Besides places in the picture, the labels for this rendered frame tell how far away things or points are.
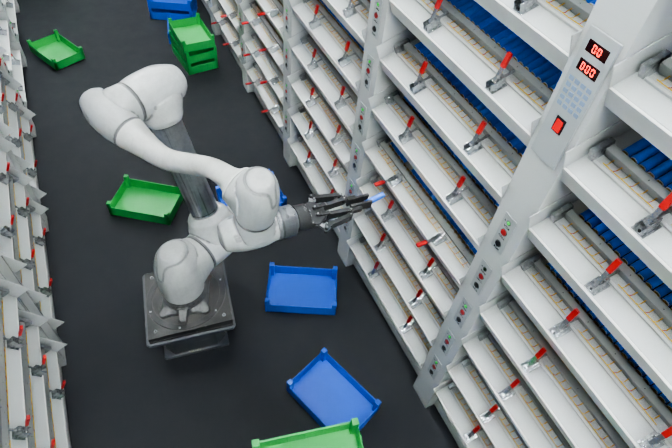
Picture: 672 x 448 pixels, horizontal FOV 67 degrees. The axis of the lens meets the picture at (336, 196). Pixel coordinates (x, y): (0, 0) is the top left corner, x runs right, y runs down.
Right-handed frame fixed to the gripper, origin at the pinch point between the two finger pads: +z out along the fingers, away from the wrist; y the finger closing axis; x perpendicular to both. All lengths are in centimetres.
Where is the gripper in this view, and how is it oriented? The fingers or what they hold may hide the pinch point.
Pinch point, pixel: (359, 202)
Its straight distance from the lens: 150.1
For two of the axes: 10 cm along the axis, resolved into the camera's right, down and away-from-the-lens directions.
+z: 9.0, -2.2, 3.7
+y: -4.0, -7.5, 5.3
